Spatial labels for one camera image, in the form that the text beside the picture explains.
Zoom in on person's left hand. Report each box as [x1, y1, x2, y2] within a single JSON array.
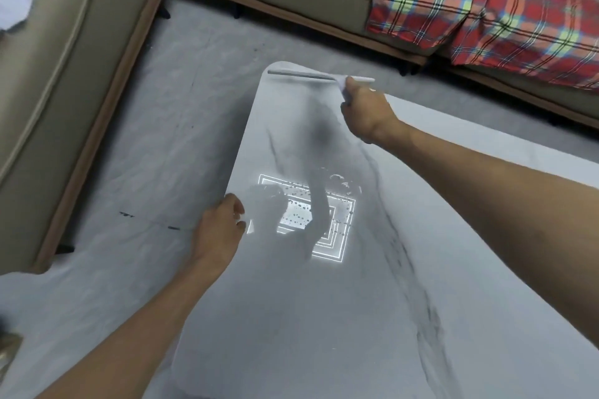
[[192, 193, 248, 274]]

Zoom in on person's right hand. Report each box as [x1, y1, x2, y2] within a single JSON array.
[[340, 77, 401, 145]]

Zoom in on white grey squeegee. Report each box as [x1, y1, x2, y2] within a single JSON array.
[[268, 68, 376, 101]]

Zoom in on person's right forearm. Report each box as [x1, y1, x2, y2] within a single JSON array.
[[373, 116, 599, 349]]

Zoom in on person's left forearm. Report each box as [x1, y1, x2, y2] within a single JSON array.
[[34, 251, 231, 399]]

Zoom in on red plaid blanket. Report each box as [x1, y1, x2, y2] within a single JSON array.
[[366, 0, 599, 92]]

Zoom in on grey brown object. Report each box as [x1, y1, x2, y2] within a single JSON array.
[[0, 332, 24, 384]]

